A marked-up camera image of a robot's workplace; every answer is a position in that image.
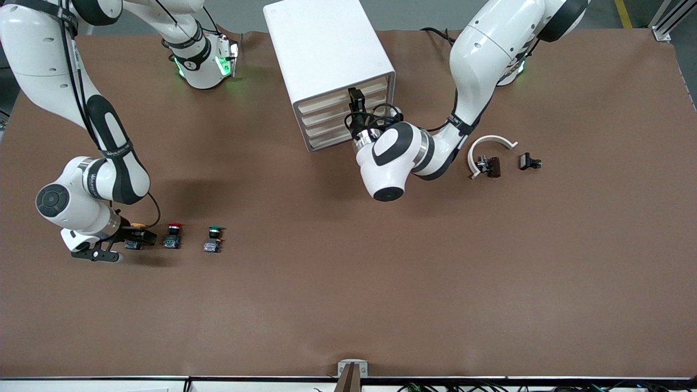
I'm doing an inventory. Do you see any yellow push button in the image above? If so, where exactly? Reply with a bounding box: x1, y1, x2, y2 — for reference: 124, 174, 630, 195
125, 222, 146, 251

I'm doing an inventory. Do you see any red push button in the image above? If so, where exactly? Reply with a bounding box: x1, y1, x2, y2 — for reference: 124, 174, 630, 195
163, 222, 185, 250

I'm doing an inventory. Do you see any green push button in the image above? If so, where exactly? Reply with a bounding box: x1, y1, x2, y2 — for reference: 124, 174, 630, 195
204, 225, 225, 254

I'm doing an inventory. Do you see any white curved plastic piece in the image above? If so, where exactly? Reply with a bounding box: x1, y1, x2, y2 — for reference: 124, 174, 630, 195
467, 135, 518, 180

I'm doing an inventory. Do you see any dark brown small component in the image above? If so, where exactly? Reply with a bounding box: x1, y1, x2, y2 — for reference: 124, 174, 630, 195
476, 156, 502, 178

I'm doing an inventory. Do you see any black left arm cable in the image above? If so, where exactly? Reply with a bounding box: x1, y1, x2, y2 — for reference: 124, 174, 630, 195
344, 102, 405, 143

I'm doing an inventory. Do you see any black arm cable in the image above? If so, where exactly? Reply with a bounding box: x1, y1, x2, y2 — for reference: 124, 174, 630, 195
344, 102, 405, 143
52, 0, 162, 229

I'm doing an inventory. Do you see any black base power cable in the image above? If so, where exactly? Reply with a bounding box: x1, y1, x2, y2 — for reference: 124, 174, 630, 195
422, 27, 459, 45

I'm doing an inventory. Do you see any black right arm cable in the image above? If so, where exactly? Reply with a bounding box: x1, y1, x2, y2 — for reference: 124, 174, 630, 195
52, 0, 162, 229

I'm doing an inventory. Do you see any white table edge rail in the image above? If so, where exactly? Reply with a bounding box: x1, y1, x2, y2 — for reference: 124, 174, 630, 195
0, 375, 697, 392

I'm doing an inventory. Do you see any grey metal table bracket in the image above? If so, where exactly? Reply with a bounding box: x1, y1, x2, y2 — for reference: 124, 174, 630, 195
335, 359, 369, 392

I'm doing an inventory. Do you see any black cable bundle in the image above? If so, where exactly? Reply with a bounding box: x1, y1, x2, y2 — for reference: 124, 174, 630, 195
398, 381, 697, 392

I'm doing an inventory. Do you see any aluminium frame profile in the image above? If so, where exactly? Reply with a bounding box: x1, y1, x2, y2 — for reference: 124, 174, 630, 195
648, 0, 697, 42

